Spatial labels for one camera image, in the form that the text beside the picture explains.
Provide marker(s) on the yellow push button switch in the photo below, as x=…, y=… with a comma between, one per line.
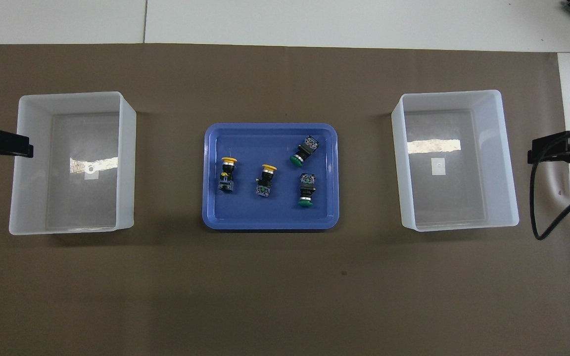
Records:
x=226, y=178
x=266, y=183

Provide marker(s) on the green push button switch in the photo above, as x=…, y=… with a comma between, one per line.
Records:
x=306, y=148
x=307, y=190

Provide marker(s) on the small white paper sticker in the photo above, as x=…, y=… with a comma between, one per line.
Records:
x=90, y=171
x=438, y=166

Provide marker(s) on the translucent white plastic box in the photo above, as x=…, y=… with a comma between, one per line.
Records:
x=455, y=198
x=82, y=202

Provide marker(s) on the blue plastic tray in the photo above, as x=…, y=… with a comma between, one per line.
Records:
x=265, y=212

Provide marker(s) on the brown paper table mat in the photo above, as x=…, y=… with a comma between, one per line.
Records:
x=275, y=287

